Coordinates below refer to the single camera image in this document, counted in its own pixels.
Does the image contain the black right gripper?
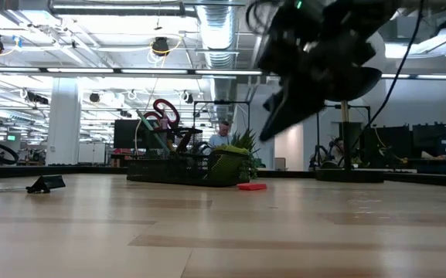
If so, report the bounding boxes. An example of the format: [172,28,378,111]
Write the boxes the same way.
[253,0,398,142]

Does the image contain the red and black scissors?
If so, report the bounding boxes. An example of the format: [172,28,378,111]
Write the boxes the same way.
[143,97,182,131]

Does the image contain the teal pen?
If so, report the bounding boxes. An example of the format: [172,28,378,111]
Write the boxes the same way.
[135,109,172,155]

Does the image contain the black binder clip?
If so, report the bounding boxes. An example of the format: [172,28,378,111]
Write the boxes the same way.
[0,174,67,194]

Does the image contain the black mesh desk organizer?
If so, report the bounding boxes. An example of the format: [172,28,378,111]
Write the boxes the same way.
[126,127,251,188]

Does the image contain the potted succulent plant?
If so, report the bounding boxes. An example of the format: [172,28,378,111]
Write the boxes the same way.
[230,129,262,181]

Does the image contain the person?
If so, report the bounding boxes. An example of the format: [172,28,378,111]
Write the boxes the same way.
[321,137,346,169]
[208,120,234,150]

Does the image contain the red sticky note pad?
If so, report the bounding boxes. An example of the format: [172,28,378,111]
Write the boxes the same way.
[237,182,268,192]

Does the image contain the black equipment cabinet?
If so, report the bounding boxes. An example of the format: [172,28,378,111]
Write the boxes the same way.
[363,125,412,170]
[411,122,446,175]

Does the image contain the black monitor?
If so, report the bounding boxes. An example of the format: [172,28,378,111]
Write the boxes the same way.
[113,118,146,150]

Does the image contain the black rig frame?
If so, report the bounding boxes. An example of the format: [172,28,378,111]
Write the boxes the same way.
[315,103,373,169]

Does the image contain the silver ventilation duct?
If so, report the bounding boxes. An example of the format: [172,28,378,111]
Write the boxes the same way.
[196,3,241,124]

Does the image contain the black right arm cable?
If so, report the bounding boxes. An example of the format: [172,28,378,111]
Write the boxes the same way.
[352,0,427,150]

